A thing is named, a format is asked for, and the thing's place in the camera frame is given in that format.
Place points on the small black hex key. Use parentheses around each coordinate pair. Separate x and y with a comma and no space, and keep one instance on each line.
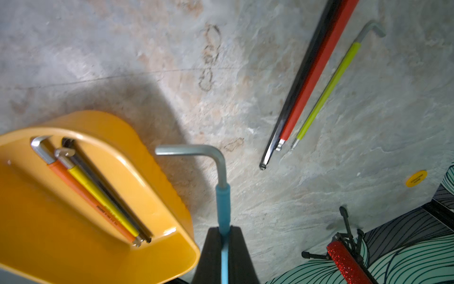
(99,179)

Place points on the large black hex key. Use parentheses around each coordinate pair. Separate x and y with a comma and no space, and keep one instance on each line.
(324,24)

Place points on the blue sleeved hex key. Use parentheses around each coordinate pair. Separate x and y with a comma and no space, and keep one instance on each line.
(223,201)

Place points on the lime green sleeved hex key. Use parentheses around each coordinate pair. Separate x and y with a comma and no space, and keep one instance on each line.
(346,61)

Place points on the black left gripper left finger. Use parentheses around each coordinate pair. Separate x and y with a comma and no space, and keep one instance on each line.
(208,270)

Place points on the yellow storage tray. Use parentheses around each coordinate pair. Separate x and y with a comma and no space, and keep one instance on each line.
(49,234)

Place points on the yellow round sticker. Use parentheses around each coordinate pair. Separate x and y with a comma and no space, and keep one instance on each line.
(416,178)

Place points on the red glitter microphone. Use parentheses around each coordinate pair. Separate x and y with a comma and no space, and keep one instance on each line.
(346,264)

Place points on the black microphone tripod stand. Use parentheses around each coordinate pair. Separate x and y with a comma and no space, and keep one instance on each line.
(354,246)

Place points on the red sleeved hex key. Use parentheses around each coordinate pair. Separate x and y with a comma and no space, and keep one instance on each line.
(325,51)

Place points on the orange sleeved hex key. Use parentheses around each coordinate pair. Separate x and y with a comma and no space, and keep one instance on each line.
(45,151)

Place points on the yellow sleeved hex key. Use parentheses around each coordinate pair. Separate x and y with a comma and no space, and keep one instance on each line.
(63,155)

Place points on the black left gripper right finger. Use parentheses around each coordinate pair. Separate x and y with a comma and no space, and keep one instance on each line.
(240,266)

